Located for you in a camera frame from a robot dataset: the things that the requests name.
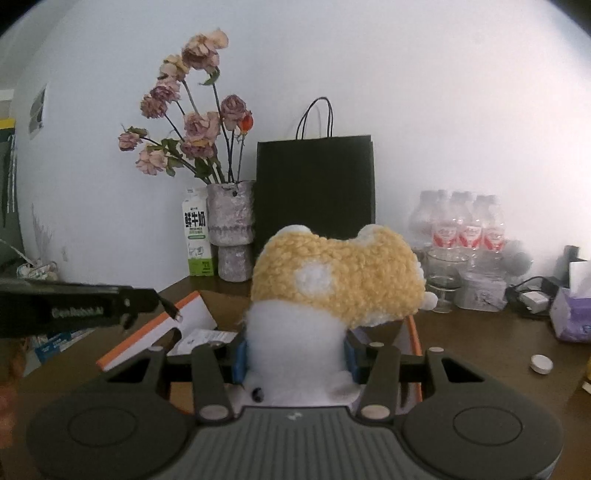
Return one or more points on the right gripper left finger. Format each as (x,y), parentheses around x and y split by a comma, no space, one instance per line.
(212,367)

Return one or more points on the white tin box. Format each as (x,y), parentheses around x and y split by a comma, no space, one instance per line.
(481,292)

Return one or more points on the dried pink rose bouquet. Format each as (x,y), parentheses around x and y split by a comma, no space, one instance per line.
(207,143)

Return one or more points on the green white milk carton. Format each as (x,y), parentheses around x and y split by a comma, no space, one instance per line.
(200,256)

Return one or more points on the white charger with cable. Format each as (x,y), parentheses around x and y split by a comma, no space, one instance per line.
(533,298)

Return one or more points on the wet wipes pack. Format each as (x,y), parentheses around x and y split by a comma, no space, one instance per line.
(197,337)

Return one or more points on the blue white box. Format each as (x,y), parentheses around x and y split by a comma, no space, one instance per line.
(46,347)

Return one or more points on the orange cardboard box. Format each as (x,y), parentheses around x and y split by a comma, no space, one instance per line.
(210,311)

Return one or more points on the pack of water bottles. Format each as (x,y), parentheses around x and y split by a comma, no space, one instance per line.
(459,224)

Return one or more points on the clear glass cup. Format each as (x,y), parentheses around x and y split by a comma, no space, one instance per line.
(443,277)

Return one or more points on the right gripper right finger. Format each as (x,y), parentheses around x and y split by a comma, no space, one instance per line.
(376,367)

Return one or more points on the wire storage rack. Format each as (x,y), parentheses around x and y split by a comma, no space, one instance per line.
(37,270)

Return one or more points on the yellow white plush toy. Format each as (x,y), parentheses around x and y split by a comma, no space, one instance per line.
(308,292)

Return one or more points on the purple tissue pack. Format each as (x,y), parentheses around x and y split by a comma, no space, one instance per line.
(570,311)

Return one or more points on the black stand device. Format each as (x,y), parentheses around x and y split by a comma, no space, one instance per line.
(570,255)

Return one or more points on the small white bottle cap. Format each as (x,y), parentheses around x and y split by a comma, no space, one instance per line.
(541,364)

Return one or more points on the black paper shopping bag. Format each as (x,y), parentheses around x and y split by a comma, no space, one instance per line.
(326,184)

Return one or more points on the grey textured vase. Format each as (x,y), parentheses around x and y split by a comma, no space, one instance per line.
(231,228)

